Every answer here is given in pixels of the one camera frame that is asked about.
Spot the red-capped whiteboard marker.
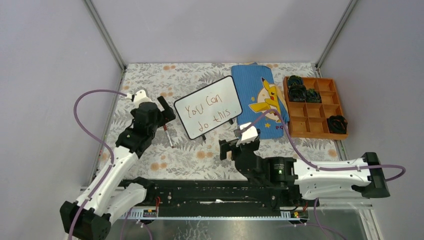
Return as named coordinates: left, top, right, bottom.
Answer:
left=163, top=124, right=175, bottom=148

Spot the small black-framed whiteboard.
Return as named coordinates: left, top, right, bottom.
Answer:
left=173, top=75, right=243, bottom=140

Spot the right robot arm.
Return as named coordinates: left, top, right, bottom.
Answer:
left=218, top=139, right=391, bottom=206

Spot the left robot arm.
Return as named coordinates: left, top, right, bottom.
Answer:
left=59, top=96, right=176, bottom=240

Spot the floral patterned table mat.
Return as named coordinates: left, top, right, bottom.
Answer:
left=96, top=62, right=345, bottom=182

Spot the blue Pikachu cloth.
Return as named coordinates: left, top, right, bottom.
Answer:
left=231, top=64, right=290, bottom=139

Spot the orange wooden compartment tray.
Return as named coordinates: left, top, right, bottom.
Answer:
left=283, top=76, right=349, bottom=140

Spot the rolled dark tie middle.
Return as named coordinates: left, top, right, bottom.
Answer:
left=288, top=85, right=307, bottom=103

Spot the rolled dark tie small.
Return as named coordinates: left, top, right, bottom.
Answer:
left=305, top=88, right=322, bottom=104

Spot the rolled dark tie top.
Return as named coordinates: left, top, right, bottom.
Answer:
left=287, top=75, right=304, bottom=88

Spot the rolled dark tie lower right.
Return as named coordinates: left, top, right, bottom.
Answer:
left=326, top=115, right=348, bottom=134

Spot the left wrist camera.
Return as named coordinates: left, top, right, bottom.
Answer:
left=125, top=89, right=152, bottom=107

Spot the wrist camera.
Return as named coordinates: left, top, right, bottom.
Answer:
left=125, top=89, right=152, bottom=107
left=234, top=122, right=260, bottom=147

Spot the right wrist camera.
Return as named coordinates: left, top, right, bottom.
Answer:
left=234, top=122, right=260, bottom=147

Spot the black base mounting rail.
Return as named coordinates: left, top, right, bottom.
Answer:
left=109, top=178, right=332, bottom=219

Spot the left aluminium frame post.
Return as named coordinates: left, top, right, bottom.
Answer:
left=82, top=0, right=126, bottom=71

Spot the aluminium frame post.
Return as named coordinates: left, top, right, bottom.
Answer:
left=315, top=0, right=360, bottom=69
left=82, top=0, right=126, bottom=71

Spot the white slotted cable duct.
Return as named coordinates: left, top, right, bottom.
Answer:
left=125, top=207, right=309, bottom=222

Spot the right aluminium frame post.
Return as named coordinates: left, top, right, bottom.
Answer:
left=315, top=0, right=360, bottom=69

